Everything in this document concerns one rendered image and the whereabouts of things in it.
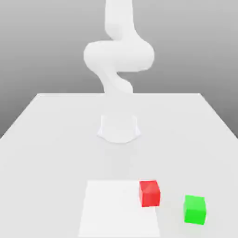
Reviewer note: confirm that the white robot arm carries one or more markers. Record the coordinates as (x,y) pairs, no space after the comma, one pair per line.
(119,55)

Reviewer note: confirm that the small green cube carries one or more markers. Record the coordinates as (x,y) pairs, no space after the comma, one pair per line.
(194,210)

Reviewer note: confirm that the small red cube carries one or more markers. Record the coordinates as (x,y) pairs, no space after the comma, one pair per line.
(149,194)

